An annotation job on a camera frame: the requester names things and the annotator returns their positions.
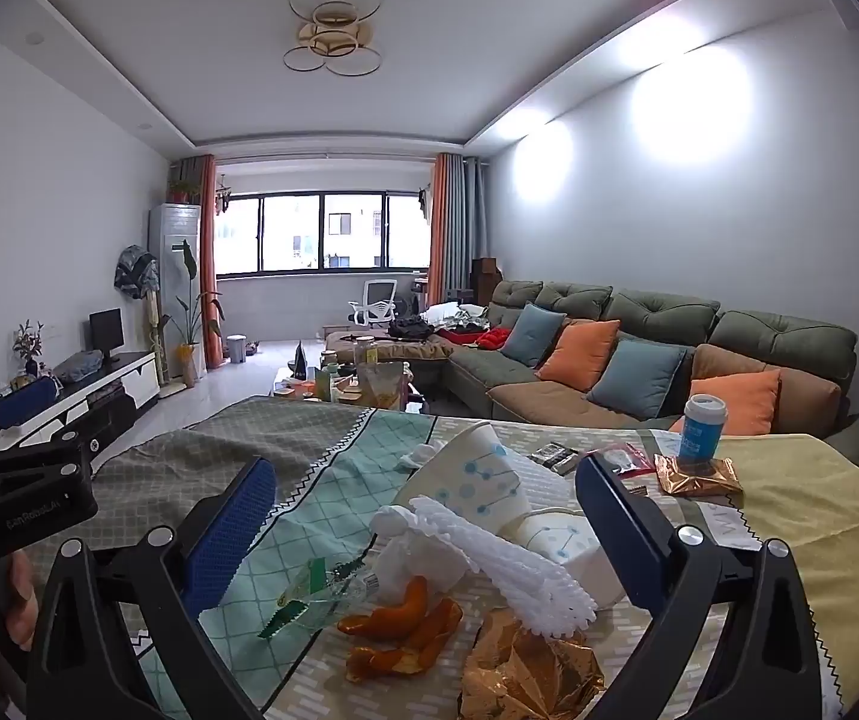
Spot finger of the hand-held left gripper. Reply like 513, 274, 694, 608
0, 375, 62, 458
0, 431, 92, 496

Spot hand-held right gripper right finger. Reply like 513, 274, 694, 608
574, 452, 843, 720

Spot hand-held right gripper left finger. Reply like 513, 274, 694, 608
28, 456, 280, 720

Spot white paper cup blue dots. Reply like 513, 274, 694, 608
393, 421, 534, 537

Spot gold foil wrapper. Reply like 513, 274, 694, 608
459, 607, 606, 720
654, 452, 744, 497

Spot person's left hand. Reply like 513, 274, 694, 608
5, 551, 38, 652

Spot vase with flowers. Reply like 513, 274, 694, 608
13, 320, 47, 377

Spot white paper cup blue lines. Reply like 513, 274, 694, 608
511, 508, 633, 610

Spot grey bag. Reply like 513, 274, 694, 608
52, 352, 107, 385

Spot red-edged zip bag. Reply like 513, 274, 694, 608
583, 442, 659, 479

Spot flat gold foil wrapper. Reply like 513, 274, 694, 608
654, 452, 744, 497

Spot silver black wrapper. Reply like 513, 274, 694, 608
530, 444, 580, 475

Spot clear green plastic wrapper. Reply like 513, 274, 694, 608
258, 555, 385, 642

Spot black monitor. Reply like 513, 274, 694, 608
88, 309, 126, 365

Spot patterned tablecloth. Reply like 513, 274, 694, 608
24, 394, 859, 720

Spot white black TV cabinet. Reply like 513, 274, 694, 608
0, 349, 160, 473

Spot white foam fruit net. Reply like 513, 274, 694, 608
408, 495, 599, 635

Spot blue white lidded cup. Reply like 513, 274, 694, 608
677, 394, 731, 464

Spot large blue cushion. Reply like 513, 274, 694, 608
590, 339, 689, 421

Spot cluttered coffee table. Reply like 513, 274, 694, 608
271, 360, 430, 413

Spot patterned hanging cloth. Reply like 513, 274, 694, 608
114, 244, 161, 302

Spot tall green potted plant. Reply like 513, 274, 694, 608
163, 240, 226, 389

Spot orange cushion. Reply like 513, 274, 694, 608
535, 319, 621, 393
669, 367, 783, 437

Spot small blue cushion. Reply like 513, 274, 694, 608
504, 302, 567, 368

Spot yellow snack bag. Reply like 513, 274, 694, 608
356, 361, 408, 412

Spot flat orange peel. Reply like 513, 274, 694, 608
346, 598, 464, 680

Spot white standing air conditioner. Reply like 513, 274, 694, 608
148, 202, 203, 383

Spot orange curtain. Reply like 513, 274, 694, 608
196, 154, 224, 370
427, 152, 464, 308

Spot green brown sofa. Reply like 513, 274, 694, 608
444, 279, 859, 470

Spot brown ottoman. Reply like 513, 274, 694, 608
324, 328, 456, 372

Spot brown wooden cabinet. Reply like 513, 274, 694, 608
470, 258, 505, 305

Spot white office chair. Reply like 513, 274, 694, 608
346, 279, 399, 329

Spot black-framed window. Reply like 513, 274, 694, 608
215, 191, 432, 276

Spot grey curtain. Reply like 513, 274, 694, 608
459, 155, 492, 293

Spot wooden standing post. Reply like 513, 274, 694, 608
145, 292, 182, 398

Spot ring ceiling lamp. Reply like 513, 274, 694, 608
283, 0, 387, 80

